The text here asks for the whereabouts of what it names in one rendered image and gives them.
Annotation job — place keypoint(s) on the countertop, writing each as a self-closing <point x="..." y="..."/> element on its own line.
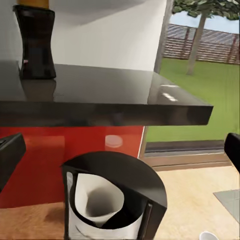
<point x="192" y="209"/>

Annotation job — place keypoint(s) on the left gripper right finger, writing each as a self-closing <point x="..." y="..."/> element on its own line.
<point x="232" y="149"/>

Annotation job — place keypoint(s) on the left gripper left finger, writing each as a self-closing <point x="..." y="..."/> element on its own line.
<point x="12" y="149"/>

